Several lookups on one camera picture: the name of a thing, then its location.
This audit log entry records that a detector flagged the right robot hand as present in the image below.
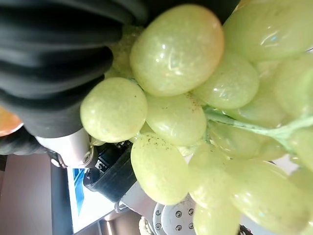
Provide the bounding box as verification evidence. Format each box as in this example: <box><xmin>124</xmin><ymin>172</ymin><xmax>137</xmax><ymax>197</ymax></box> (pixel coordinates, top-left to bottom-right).
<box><xmin>0</xmin><ymin>0</ymin><xmax>157</xmax><ymax>170</ymax></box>

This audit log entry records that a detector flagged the green grape bunch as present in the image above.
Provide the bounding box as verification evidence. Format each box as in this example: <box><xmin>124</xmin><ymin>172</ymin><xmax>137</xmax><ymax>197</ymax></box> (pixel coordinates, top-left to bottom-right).
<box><xmin>80</xmin><ymin>0</ymin><xmax>313</xmax><ymax>235</ymax></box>

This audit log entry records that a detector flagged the orange fruit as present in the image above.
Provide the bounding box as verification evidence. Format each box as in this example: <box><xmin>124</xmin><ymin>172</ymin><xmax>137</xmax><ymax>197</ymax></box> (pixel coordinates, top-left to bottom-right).
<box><xmin>0</xmin><ymin>106</ymin><xmax>24</xmax><ymax>137</ymax></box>

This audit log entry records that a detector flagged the black robot body part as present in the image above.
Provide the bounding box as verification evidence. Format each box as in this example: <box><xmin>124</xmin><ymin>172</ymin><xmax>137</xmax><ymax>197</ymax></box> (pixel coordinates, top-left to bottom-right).
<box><xmin>82</xmin><ymin>141</ymin><xmax>138</xmax><ymax>203</ymax></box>

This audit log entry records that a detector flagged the white blue printed sheet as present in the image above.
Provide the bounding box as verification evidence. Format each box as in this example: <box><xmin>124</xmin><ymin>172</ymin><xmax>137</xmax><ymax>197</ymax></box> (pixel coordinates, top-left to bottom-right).
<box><xmin>66</xmin><ymin>167</ymin><xmax>118</xmax><ymax>234</ymax></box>

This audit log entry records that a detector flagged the silver robot leg joint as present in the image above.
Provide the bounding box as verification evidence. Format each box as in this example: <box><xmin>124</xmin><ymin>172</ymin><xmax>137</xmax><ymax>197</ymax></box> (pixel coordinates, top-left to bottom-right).
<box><xmin>152</xmin><ymin>195</ymin><xmax>197</xmax><ymax>235</ymax></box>

